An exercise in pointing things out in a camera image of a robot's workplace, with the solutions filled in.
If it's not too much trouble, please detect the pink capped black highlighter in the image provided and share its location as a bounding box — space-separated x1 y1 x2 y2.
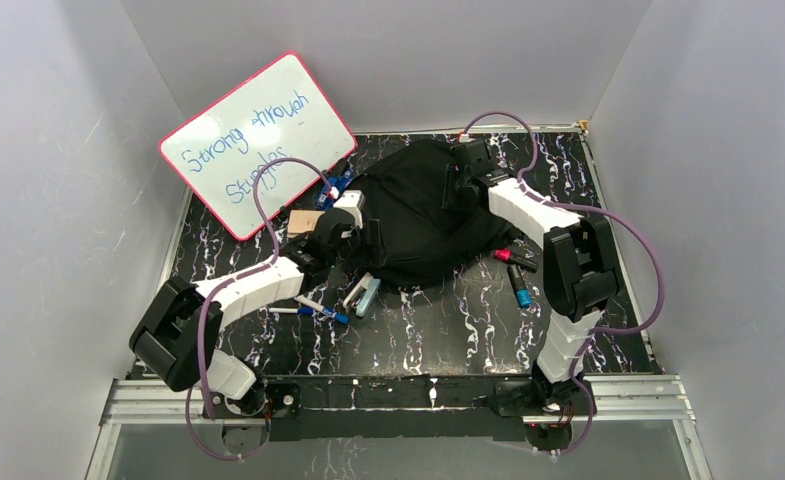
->
493 249 539 273

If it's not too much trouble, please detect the black student backpack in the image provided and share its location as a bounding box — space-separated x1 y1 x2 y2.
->
343 139 522 287

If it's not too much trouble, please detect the blue stapler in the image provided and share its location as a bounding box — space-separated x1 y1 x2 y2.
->
315 164 353 211

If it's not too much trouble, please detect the white blue whiteboard marker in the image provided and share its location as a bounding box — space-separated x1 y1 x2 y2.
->
294 295 350 325

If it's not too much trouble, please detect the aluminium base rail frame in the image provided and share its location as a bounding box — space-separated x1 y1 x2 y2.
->
87 374 711 479

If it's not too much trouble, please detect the small wooden block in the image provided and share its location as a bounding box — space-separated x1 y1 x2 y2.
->
287 210 324 238

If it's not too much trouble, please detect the blue capped black highlighter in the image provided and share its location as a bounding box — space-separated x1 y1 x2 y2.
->
507 264 533 309

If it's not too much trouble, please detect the pink framed whiteboard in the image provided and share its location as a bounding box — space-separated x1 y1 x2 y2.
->
158 52 357 240

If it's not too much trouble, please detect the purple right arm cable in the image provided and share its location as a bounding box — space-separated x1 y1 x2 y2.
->
461 110 667 458

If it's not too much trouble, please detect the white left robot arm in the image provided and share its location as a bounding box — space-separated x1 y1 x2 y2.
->
129 208 385 416

